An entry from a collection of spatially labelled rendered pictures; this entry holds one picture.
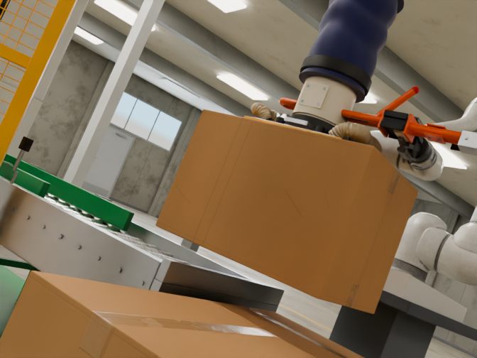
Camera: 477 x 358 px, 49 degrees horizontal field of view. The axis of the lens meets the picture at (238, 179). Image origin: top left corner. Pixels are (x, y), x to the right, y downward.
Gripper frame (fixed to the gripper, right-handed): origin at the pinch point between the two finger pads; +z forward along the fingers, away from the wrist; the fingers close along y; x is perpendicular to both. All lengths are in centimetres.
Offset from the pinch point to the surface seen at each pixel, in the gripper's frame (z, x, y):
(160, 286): 34, 32, 66
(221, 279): 8, 32, 61
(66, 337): 79, 11, 71
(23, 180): 23, 117, 59
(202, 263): -31, 67, 63
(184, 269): 27, 32, 60
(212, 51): -582, 612, -245
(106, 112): -163, 314, -4
